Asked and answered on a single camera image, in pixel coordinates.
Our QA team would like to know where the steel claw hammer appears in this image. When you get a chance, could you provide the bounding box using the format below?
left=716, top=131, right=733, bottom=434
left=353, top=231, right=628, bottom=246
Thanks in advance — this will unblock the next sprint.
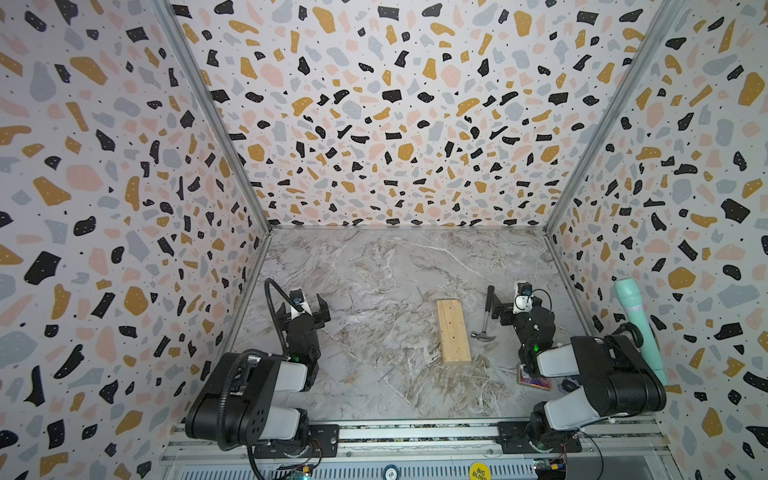
left=470, top=285, right=495, bottom=342

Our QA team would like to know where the light wooden block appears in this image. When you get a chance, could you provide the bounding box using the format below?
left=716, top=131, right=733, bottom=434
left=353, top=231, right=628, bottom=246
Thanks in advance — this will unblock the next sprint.
left=436, top=299, right=472, bottom=366

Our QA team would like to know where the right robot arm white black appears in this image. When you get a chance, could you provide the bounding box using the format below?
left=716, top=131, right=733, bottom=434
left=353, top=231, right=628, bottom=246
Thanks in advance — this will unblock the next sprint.
left=484, top=287, right=667, bottom=453

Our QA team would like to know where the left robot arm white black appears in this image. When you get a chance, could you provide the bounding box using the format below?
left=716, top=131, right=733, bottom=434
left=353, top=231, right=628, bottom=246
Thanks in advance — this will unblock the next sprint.
left=185, top=290, right=331, bottom=455

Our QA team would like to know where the purple card box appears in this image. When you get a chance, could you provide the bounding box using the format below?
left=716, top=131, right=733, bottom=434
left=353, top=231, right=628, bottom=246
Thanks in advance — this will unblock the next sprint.
left=517, top=368, right=552, bottom=391

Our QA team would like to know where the yellow round sticker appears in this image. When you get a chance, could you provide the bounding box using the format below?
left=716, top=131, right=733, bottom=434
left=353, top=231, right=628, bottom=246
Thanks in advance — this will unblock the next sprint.
left=468, top=462, right=492, bottom=480

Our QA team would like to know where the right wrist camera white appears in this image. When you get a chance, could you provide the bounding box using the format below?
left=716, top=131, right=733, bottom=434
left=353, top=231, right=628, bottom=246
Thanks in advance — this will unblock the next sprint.
left=513, top=281, right=533, bottom=314

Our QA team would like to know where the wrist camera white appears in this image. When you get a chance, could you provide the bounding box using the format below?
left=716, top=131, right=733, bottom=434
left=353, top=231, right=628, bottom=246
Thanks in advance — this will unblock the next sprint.
left=513, top=281, right=533, bottom=314
left=289, top=289, right=311, bottom=319

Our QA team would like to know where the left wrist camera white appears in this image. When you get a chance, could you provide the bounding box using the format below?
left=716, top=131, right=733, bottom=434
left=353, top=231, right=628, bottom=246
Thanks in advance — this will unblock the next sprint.
left=289, top=289, right=311, bottom=319

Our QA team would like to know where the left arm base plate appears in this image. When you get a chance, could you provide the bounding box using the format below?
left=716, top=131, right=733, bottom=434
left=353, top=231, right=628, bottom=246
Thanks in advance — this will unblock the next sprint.
left=253, top=424, right=340, bottom=462

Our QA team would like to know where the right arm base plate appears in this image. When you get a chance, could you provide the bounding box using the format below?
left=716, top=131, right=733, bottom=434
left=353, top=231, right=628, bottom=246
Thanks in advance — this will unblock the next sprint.
left=496, top=421, right=582, bottom=455

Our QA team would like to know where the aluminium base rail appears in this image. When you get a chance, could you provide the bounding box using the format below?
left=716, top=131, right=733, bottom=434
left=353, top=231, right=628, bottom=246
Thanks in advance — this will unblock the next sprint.
left=160, top=416, right=682, bottom=479

